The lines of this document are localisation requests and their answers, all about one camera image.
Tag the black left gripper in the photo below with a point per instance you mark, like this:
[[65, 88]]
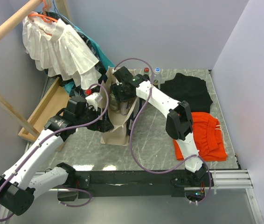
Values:
[[105, 124]]

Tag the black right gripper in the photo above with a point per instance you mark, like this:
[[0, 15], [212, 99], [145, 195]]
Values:
[[115, 89]]

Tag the Coca-Cola glass bottle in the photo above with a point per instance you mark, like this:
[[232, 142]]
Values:
[[146, 73]]

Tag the green glass bottle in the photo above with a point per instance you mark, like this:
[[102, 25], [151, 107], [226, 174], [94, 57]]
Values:
[[155, 83]]

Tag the blue-cap water bottle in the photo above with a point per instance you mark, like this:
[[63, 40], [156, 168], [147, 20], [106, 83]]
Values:
[[158, 76]]

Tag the beige canvas tote bag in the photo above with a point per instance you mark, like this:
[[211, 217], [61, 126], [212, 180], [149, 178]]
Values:
[[119, 135]]

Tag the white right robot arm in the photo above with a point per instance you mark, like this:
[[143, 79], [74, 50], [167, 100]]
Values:
[[179, 121]]

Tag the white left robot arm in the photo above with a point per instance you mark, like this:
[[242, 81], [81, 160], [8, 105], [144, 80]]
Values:
[[18, 186]]

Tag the wooden rack base tray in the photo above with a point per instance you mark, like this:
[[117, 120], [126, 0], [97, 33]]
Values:
[[54, 98]]

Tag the teal garment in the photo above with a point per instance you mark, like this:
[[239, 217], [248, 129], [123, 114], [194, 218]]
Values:
[[102, 66]]

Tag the black folded garment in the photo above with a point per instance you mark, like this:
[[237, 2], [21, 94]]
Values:
[[190, 89]]

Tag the white pleated dress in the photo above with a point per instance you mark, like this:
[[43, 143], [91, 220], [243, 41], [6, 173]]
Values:
[[57, 47]]

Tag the orange folded garment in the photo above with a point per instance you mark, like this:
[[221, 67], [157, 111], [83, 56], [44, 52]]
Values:
[[208, 137]]

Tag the wooden rack diagonal brace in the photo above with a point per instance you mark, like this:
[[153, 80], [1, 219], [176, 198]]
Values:
[[7, 107]]

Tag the orange clothes hanger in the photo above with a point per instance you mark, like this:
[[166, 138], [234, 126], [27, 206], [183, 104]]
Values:
[[46, 7]]

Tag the wooden hanging rod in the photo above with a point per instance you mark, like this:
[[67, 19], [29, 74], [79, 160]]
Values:
[[17, 17]]

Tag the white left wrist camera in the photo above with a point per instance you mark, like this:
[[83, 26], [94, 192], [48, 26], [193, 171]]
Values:
[[94, 99]]

